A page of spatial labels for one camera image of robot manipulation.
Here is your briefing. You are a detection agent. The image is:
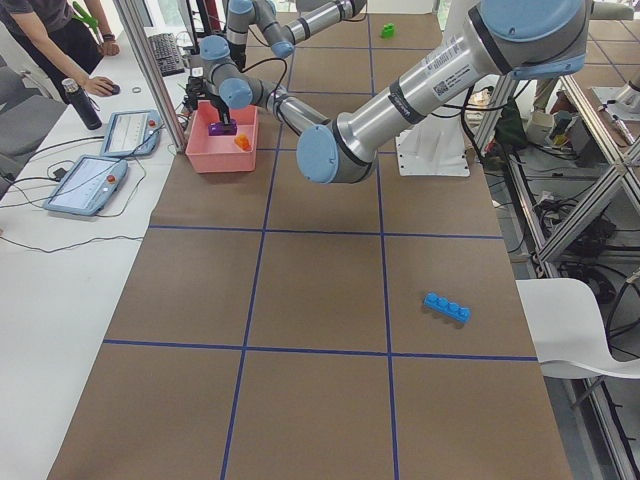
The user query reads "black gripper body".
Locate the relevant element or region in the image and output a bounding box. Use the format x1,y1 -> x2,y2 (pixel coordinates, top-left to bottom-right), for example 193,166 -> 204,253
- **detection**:
207,92 -> 231,118

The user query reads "person at desk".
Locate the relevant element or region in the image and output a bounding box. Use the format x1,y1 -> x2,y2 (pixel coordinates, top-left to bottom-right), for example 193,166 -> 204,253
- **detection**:
1,0 -> 119,98

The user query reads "person's hand on mouse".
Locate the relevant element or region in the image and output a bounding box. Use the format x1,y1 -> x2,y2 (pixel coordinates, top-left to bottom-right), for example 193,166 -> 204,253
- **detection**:
83,77 -> 118,97

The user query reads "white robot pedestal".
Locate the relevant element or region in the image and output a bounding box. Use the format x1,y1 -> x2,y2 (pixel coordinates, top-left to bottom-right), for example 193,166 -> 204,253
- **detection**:
389,1 -> 499,177

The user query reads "black water bottle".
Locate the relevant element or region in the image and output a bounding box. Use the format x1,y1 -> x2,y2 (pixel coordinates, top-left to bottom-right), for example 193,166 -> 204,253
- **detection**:
61,78 -> 102,130

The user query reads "far teach pendant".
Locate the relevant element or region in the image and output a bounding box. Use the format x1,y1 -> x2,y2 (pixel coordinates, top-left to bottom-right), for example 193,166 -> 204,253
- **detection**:
100,109 -> 162,158

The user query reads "black keyboard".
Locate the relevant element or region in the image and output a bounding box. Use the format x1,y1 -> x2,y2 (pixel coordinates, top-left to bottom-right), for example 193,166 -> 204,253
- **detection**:
147,33 -> 185,77

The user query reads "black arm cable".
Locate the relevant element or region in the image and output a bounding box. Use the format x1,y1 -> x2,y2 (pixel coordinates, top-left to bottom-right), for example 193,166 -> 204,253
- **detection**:
239,57 -> 291,101

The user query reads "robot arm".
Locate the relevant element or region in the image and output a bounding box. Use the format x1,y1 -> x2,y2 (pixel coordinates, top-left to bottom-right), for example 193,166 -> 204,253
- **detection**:
200,1 -> 593,184
224,0 -> 367,69

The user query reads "pink plastic box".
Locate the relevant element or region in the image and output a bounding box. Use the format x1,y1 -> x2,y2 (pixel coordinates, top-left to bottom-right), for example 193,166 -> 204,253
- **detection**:
186,100 -> 258,173

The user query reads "orange block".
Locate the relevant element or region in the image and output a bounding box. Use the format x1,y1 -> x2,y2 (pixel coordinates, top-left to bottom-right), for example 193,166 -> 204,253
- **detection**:
234,133 -> 252,152

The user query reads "aluminium frame post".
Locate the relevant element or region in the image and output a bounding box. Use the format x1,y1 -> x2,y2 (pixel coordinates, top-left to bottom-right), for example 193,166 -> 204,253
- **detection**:
114,0 -> 187,153

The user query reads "long blue block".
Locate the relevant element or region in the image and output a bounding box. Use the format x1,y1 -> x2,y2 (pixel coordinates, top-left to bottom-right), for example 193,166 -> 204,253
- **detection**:
423,292 -> 471,324

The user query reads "near teach pendant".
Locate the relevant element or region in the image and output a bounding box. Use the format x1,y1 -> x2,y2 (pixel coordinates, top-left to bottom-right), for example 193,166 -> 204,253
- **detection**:
43,155 -> 129,216

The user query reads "purple block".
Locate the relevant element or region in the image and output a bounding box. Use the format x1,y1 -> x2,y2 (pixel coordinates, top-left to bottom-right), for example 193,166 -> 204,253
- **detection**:
208,121 -> 238,136

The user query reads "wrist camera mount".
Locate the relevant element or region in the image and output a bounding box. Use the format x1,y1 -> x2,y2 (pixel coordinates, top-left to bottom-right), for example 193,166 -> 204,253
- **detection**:
183,76 -> 207,113

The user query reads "green block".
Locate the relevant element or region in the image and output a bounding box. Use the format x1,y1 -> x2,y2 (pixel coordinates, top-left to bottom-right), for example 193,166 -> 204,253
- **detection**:
380,23 -> 395,39

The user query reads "teach pendant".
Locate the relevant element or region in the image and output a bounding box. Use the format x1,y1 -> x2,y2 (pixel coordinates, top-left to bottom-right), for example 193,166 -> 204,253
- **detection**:
43,155 -> 129,216
100,109 -> 162,158

